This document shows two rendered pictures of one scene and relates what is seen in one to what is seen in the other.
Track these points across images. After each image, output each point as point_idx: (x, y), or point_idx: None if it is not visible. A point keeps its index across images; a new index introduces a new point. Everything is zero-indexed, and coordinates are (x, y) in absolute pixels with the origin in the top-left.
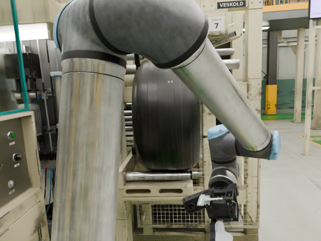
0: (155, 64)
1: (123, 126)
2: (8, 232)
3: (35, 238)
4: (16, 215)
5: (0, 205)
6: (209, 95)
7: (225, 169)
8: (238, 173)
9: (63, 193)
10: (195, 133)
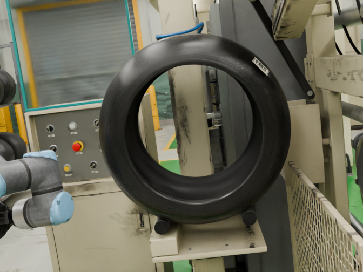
0: None
1: (198, 132)
2: (100, 197)
3: (133, 219)
4: (111, 188)
5: (108, 175)
6: None
7: (27, 199)
8: (41, 215)
9: None
10: (107, 158)
